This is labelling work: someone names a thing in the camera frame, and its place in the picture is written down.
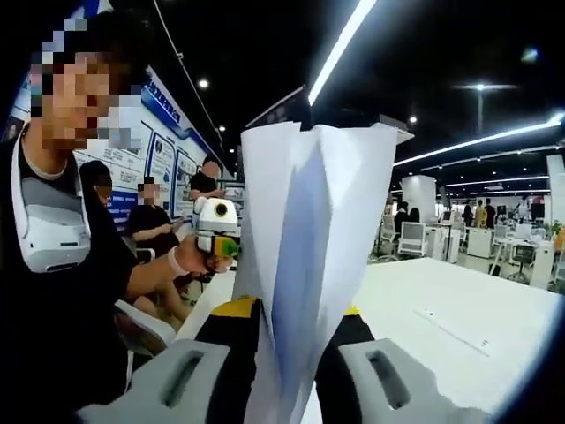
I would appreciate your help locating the ceiling air conditioner vent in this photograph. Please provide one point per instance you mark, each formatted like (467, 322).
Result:
(404, 132)

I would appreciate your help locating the blue white wall poster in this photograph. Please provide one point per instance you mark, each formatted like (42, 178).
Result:
(163, 110)

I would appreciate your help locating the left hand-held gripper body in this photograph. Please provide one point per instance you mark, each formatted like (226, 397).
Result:
(218, 212)

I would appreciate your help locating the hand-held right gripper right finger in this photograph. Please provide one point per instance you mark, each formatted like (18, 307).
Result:
(353, 371)

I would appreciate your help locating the white chest-worn device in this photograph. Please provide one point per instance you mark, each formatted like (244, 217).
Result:
(53, 221)

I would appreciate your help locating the white paper sheet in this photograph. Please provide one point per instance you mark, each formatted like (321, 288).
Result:
(344, 199)

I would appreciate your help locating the white table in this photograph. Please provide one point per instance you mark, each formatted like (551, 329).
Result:
(441, 287)

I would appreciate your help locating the person's left hand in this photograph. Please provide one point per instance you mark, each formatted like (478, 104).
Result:
(192, 260)

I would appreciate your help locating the person in dark clothes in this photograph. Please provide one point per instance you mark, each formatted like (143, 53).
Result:
(66, 331)

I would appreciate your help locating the green potted plant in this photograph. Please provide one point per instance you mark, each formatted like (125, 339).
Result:
(559, 234)

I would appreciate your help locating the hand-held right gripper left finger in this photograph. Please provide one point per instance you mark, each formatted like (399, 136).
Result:
(207, 353)

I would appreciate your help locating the white wristband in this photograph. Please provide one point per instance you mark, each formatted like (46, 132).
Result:
(175, 260)

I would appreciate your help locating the curved ceiling light strip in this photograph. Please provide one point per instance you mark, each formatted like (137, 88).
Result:
(342, 48)
(485, 139)

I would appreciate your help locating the white mesh office chair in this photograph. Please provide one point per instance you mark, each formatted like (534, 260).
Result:
(411, 238)

